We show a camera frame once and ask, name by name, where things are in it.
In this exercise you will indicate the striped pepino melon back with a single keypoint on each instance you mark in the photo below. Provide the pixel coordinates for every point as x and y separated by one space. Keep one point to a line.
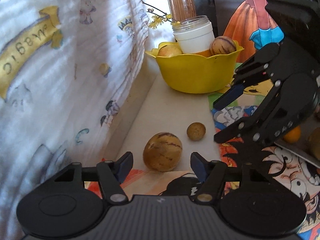
162 152

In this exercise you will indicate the small orange fruit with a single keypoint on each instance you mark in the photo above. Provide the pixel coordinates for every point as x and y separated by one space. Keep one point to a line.
293 136

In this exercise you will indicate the yellow plastic bowl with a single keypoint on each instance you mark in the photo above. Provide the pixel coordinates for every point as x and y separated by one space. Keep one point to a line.
196 74

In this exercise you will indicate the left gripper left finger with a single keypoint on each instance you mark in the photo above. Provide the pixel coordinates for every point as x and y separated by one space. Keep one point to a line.
111 174

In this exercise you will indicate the painted lady artwork panel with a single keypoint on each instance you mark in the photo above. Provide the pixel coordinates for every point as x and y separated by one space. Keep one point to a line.
247 22

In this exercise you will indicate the metal baking tray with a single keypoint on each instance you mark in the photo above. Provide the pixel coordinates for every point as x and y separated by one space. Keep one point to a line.
300 148

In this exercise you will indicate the white plastic jar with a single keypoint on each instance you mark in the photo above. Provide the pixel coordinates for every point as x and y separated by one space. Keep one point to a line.
194 35

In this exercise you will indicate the small brown round fruit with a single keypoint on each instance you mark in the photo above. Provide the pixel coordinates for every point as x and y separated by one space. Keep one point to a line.
196 131

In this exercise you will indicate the white cartoon print cloth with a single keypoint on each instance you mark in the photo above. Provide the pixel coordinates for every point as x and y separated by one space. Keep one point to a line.
67 67

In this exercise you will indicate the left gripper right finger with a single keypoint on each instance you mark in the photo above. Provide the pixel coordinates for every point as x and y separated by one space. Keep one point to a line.
211 175

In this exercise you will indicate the striped pepino in bowl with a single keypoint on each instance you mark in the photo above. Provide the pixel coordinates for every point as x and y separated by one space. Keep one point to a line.
222 45

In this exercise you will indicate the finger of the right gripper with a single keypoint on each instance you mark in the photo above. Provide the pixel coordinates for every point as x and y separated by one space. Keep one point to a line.
242 127
253 71

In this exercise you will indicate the yellow fruit in bowl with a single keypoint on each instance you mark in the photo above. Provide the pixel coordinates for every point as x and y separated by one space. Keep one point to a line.
169 50

